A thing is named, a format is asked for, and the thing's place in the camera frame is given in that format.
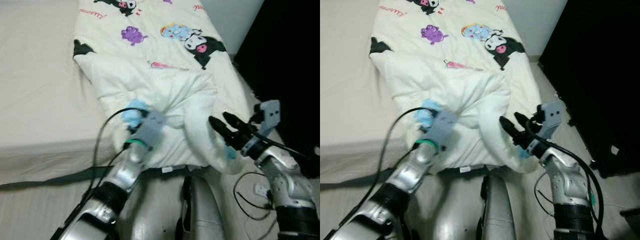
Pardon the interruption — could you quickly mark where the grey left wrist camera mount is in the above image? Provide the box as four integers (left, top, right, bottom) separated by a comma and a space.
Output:
131, 110, 167, 151
425, 110, 458, 151

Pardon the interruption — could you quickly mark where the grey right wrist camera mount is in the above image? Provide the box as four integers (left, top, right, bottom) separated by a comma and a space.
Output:
537, 100, 568, 141
252, 100, 282, 136

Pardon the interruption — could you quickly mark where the thin black floor cable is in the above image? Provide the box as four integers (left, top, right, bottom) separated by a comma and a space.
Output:
534, 172, 558, 218
233, 171, 275, 222

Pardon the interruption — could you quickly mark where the cream cartoon print blanket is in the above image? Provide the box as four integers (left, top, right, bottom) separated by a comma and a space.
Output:
369, 0, 543, 175
72, 0, 253, 175

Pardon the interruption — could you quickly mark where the beige sheeted mattress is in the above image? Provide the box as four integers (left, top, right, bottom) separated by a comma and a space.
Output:
0, 0, 283, 188
320, 0, 576, 186

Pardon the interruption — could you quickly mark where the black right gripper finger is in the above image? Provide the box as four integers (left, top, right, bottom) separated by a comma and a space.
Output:
499, 115, 528, 147
513, 111, 541, 135
222, 111, 255, 137
208, 116, 240, 148

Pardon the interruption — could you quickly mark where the grey right robot leg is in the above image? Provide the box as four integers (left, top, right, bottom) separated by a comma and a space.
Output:
477, 175, 518, 240
177, 175, 226, 240

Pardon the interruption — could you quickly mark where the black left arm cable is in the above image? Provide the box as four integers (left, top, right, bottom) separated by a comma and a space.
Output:
377, 106, 441, 201
89, 107, 149, 201

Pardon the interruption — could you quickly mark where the grey robot leg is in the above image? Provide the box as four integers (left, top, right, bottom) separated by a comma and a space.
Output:
117, 172, 181, 240
177, 175, 226, 240
477, 175, 518, 240
415, 172, 481, 240

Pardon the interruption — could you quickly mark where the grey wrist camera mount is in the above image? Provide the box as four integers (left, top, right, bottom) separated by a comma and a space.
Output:
425, 110, 458, 151
537, 100, 568, 141
252, 100, 282, 136
131, 110, 167, 151

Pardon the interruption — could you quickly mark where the black cabinet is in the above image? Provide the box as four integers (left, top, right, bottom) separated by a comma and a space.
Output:
232, 0, 321, 166
537, 0, 640, 178

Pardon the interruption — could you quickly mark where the grey left robot leg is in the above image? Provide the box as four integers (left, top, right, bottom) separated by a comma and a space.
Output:
117, 172, 181, 240
415, 172, 481, 240

